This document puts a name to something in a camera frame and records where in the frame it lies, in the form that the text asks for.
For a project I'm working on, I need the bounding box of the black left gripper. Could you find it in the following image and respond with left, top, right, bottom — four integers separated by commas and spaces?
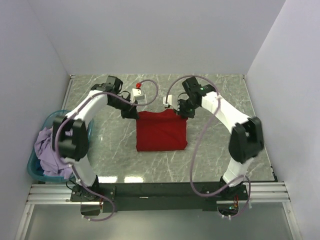
108, 94, 140, 120

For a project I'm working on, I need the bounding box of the red t-shirt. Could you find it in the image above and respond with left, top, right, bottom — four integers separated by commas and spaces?
136, 109, 188, 152

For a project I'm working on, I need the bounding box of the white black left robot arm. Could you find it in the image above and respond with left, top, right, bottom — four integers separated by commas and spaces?
52, 76, 145, 201

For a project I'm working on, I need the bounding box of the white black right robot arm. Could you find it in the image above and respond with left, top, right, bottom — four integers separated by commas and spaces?
176, 75, 264, 200

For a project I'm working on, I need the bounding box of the lavender t-shirt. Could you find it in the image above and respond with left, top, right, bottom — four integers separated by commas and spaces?
34, 127, 73, 180

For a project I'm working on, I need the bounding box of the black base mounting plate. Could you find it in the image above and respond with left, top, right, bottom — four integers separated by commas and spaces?
70, 182, 249, 216

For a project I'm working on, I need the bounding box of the teal plastic laundry basket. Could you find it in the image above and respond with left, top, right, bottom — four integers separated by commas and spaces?
27, 110, 96, 184

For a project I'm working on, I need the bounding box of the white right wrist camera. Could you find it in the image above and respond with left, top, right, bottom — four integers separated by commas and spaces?
162, 94, 180, 111

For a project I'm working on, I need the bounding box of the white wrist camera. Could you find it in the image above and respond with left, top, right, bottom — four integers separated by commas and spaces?
130, 82, 146, 103
162, 94, 180, 111

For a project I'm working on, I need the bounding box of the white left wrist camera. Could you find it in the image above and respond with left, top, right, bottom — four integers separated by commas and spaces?
130, 82, 146, 103

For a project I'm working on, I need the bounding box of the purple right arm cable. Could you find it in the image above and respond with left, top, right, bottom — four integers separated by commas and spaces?
164, 74, 252, 220

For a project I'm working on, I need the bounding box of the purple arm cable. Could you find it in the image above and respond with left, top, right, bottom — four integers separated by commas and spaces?
53, 79, 159, 222
164, 74, 252, 220

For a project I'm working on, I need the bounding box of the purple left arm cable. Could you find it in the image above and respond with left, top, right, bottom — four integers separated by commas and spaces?
53, 79, 159, 222

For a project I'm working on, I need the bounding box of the aluminium frame rail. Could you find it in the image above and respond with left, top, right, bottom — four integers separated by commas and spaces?
26, 182, 291, 205

